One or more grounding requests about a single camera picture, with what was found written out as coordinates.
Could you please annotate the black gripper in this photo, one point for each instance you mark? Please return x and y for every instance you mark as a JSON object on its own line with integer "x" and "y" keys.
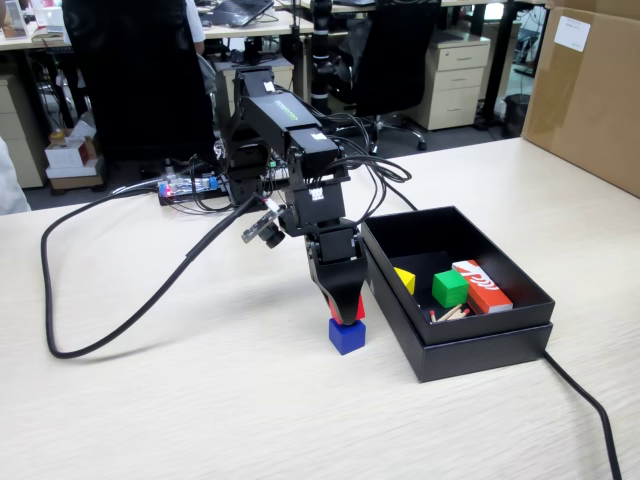
{"x": 337, "y": 245}

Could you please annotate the red cube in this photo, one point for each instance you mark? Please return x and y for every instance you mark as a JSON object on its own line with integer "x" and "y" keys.
{"x": 362, "y": 311}

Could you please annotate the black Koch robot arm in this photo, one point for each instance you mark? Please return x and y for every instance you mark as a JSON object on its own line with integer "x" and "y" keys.
{"x": 280, "y": 110}

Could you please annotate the blue cube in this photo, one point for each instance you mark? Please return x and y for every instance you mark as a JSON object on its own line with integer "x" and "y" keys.
{"x": 345, "y": 337}

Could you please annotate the green cube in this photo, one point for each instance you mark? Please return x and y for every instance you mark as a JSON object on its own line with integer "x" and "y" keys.
{"x": 450, "y": 290}

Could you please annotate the yellow wooden block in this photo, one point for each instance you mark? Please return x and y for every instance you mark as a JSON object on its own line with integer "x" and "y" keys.
{"x": 407, "y": 282}

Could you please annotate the black cardboard box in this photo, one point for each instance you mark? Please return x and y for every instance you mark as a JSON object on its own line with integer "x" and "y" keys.
{"x": 425, "y": 235}

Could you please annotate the orange and white matchbox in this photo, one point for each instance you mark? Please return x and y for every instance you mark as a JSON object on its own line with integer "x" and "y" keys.
{"x": 487, "y": 292}

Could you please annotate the controller board with LEDs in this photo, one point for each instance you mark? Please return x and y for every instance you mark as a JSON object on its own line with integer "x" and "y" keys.
{"x": 175, "y": 189}

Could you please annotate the black jointed pole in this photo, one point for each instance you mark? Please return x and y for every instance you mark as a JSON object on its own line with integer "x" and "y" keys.
{"x": 320, "y": 50}

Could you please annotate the black trash bin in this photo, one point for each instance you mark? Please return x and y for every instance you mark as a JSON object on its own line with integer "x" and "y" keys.
{"x": 515, "y": 117}

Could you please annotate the light wooden office desk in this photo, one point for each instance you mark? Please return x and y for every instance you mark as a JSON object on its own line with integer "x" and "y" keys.
{"x": 265, "y": 29}

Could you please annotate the black laptop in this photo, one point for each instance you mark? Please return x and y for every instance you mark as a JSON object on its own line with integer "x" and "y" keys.
{"x": 240, "y": 12}

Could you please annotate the white cardboard box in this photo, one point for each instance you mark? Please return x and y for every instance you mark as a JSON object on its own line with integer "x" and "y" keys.
{"x": 65, "y": 155}

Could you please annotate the large brown cardboard box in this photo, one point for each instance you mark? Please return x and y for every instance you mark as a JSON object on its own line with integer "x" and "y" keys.
{"x": 585, "y": 100}

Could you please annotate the white fabric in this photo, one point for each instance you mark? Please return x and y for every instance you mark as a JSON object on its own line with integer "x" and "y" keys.
{"x": 10, "y": 180}

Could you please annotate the small picture box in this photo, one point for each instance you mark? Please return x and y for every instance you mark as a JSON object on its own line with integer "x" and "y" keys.
{"x": 12, "y": 20}

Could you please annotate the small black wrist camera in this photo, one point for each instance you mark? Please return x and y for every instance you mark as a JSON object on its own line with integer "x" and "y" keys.
{"x": 270, "y": 235}

